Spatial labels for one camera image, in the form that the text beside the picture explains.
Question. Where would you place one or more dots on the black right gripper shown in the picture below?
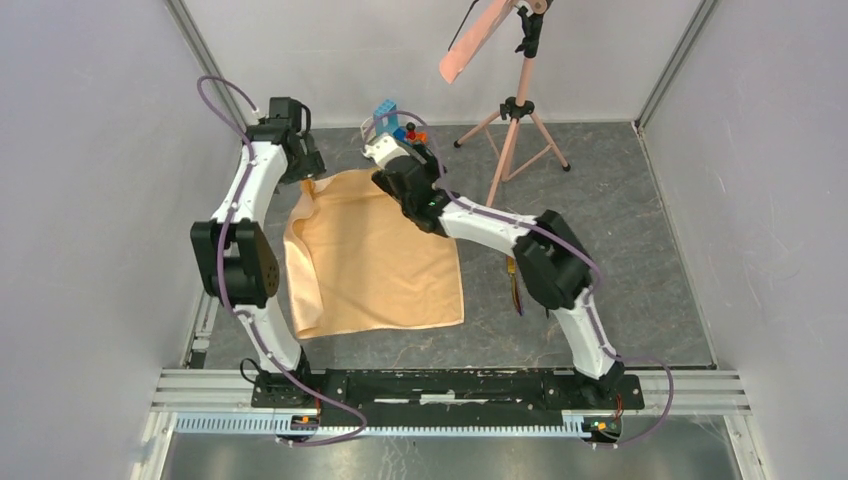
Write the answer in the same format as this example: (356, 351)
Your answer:
(431, 169)

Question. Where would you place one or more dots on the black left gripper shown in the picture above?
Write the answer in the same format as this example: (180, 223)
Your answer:
(312, 164)

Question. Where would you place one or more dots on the peach cloth napkin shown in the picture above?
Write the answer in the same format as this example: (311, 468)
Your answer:
(354, 263)

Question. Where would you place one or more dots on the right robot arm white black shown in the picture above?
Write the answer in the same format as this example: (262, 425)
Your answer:
(554, 265)

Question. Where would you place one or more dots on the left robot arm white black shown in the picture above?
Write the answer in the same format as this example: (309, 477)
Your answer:
(236, 263)

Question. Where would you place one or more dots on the colourful toy brick structure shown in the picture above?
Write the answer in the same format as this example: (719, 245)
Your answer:
(385, 120)

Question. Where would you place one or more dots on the pink tripod stand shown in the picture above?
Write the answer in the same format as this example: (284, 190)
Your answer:
(502, 127)

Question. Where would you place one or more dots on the pink panel on tripod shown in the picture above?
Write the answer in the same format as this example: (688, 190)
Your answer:
(469, 43)

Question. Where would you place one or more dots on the iridescent rainbow knife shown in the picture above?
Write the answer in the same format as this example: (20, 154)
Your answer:
(511, 268)

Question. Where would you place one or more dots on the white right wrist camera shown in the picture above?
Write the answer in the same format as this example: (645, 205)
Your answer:
(383, 148)

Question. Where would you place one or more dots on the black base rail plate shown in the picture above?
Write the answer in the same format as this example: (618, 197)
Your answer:
(472, 398)

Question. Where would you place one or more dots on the aluminium frame rail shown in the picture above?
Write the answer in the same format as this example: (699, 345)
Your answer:
(695, 425)

